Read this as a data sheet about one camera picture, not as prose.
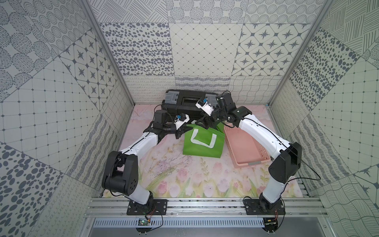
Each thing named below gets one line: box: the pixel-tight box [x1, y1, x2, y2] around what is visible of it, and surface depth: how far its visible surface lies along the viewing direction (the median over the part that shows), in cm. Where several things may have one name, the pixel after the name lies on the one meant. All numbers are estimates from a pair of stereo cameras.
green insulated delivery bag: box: [182, 121, 226, 159], surface depth 85 cm
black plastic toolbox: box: [161, 89, 217, 121], surface depth 100 cm
